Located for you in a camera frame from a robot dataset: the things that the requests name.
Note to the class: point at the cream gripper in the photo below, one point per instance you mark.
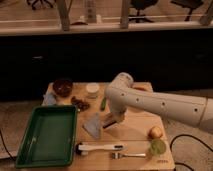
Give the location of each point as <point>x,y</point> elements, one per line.
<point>113,118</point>

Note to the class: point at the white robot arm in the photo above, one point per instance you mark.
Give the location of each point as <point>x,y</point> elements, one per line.
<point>190,110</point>

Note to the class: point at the green plastic tray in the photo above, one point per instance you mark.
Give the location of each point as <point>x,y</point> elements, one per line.
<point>49,138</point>

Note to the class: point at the green cucumber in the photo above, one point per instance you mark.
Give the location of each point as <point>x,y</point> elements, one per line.
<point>103,104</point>

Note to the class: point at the grey triangular cloth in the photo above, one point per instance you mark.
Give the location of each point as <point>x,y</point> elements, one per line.
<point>93,126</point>

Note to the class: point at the brown grape bunch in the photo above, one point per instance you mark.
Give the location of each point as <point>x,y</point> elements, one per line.
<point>80,104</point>

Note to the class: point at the silver fork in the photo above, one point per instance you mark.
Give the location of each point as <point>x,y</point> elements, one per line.
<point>121,155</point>

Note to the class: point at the orange bowl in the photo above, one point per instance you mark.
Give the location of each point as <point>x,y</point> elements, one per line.
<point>140,88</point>

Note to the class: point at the red yellow apple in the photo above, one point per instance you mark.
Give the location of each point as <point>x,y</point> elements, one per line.
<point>155,133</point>

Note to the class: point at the green lidded cup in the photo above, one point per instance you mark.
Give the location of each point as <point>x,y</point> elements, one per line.
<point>156,148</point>

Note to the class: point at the dark red bowl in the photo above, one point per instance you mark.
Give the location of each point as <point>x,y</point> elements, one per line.
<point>63,87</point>

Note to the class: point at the light blue cloth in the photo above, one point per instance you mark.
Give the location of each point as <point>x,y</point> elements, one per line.
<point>49,99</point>

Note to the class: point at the office chair middle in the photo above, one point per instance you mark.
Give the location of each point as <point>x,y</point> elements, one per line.
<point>139,5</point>

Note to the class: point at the office chair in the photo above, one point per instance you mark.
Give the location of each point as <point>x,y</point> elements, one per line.
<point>190,4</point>
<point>42,3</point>
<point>139,5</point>

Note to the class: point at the office chair right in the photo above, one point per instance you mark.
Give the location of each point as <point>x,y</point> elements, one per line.
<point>190,4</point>

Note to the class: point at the office chair left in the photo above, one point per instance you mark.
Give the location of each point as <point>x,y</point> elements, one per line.
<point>42,3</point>

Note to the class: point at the white handled brush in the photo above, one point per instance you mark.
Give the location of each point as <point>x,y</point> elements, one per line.
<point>84,149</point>

